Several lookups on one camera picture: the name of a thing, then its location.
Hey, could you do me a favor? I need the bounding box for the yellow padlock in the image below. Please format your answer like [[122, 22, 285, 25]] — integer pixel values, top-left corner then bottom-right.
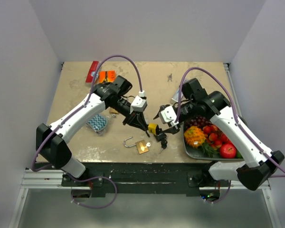
[[148, 123, 158, 135]]

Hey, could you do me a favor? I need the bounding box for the black padlock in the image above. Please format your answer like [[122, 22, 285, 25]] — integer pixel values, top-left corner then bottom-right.
[[146, 128, 167, 142]]

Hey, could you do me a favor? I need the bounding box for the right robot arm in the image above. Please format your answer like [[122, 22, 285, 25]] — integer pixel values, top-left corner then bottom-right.
[[156, 78, 285, 190]]

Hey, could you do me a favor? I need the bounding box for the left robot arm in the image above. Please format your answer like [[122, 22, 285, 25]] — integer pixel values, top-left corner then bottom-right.
[[36, 76, 148, 186]]

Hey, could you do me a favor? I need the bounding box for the small brass padlock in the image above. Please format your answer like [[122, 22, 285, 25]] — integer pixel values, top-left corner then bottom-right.
[[109, 108, 119, 114]]

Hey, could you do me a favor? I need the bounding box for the silver toothpaste box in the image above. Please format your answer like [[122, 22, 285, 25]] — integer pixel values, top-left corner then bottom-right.
[[170, 89, 180, 105]]

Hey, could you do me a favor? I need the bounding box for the dark grapes bunch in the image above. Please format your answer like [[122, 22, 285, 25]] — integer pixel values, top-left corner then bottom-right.
[[185, 116, 212, 129]]

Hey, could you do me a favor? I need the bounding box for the large brass padlock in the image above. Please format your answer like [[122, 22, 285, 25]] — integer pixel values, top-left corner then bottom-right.
[[123, 136, 151, 154]]

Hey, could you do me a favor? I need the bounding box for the blue zigzag pouch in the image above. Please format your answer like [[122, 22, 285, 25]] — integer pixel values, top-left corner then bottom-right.
[[86, 114, 108, 134]]

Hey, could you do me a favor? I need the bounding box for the grey fruit tray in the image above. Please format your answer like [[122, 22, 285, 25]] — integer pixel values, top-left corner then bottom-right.
[[183, 122, 243, 161]]

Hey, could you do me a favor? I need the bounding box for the orange box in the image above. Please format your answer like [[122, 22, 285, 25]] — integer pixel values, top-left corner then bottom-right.
[[99, 70, 116, 83]]

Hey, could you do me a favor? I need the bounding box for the red lychee cluster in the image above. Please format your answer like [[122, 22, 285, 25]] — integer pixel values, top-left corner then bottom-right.
[[202, 124, 232, 149]]

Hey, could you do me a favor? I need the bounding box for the black mounting base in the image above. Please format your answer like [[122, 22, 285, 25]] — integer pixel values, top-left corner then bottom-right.
[[62, 162, 228, 197]]

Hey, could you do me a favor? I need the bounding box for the red box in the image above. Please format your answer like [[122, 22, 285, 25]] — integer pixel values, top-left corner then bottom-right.
[[85, 61, 99, 83]]

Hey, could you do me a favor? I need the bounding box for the red apple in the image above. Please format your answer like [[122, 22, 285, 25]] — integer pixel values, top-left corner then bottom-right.
[[219, 143, 237, 159]]

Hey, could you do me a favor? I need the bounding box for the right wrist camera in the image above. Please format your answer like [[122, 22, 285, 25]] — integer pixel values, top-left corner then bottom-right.
[[158, 105, 179, 127]]

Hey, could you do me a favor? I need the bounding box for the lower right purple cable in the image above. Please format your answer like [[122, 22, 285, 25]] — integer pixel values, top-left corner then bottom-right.
[[203, 181, 233, 204]]

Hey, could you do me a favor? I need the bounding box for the purple cable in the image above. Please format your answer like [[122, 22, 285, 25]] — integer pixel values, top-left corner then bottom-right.
[[70, 175, 119, 209], [174, 67, 285, 179], [203, 181, 233, 204], [30, 55, 144, 172]]

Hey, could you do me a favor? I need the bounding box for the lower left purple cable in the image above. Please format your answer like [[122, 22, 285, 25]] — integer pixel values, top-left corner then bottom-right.
[[70, 175, 119, 209]]

